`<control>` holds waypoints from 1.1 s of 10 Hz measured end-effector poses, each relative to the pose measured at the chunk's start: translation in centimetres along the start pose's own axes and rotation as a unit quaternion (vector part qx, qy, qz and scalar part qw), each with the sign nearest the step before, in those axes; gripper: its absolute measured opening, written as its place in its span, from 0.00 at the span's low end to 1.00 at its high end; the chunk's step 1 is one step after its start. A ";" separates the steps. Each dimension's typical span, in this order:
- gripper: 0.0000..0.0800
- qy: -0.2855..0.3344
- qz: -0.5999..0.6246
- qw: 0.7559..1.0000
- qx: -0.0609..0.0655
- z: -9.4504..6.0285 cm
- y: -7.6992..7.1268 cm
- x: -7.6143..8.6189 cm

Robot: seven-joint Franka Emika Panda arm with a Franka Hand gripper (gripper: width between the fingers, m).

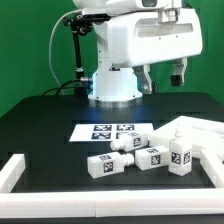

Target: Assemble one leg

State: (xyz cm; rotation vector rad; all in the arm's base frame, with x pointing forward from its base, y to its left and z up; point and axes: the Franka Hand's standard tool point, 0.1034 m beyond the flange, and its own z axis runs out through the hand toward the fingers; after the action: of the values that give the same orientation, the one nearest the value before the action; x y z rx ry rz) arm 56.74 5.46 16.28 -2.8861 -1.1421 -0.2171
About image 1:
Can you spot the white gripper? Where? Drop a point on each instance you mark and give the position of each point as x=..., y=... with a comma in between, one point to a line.
x=139, y=38

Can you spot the white square tabletop part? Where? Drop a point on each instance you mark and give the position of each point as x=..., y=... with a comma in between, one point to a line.
x=202, y=133

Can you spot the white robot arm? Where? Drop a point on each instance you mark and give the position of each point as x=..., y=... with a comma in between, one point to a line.
x=118, y=86

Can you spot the paper sheet with tags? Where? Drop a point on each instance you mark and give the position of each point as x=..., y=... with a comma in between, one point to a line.
x=107, y=132

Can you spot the white front fence bar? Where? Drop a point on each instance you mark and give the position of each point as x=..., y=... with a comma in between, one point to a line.
x=112, y=203

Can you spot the white left fence bar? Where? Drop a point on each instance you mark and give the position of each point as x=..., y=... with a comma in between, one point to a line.
x=11, y=172

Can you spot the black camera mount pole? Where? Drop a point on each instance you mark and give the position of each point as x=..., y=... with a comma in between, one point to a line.
x=79, y=27

